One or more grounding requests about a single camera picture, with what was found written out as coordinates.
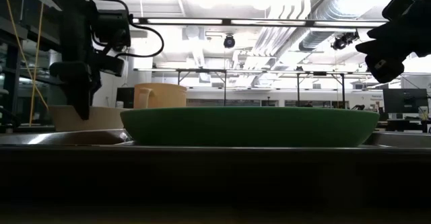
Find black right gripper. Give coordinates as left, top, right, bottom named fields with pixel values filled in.
left=356, top=18, right=431, bottom=83

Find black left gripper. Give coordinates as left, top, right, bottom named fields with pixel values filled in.
left=49, top=50, right=125, bottom=121

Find white bowl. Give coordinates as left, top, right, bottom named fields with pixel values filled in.
left=48, top=105, right=131, bottom=133

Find peach ribbed mug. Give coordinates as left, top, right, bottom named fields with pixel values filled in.
left=133, top=83, right=188, bottom=110

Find green plate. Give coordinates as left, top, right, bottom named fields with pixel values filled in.
left=120, top=106, right=380, bottom=148

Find black computer monitor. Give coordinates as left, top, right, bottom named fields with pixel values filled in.
left=116, top=87, right=135, bottom=110
left=383, top=88, right=429, bottom=114

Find black metal rack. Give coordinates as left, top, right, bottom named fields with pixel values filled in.
left=176, top=68, right=347, bottom=109

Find long ceiling light bar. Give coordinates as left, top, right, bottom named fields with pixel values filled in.
left=129, top=17, right=388, bottom=29

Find black ceiling camera cluster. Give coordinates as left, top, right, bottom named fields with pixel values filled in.
left=330, top=30, right=360, bottom=51

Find yellow cable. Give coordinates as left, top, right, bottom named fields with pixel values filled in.
left=1, top=0, right=50, bottom=110
left=28, top=3, right=44, bottom=126

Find silver ceiling air duct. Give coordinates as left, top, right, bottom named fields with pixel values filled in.
left=298, top=0, right=418, bottom=52

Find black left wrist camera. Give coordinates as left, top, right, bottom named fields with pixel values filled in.
left=90, top=9, right=132, bottom=52

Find black left camera cable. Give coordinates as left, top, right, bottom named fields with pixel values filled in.
left=84, top=0, right=165, bottom=59

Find black hanging dome camera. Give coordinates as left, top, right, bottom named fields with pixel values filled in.
left=223, top=34, right=236, bottom=49

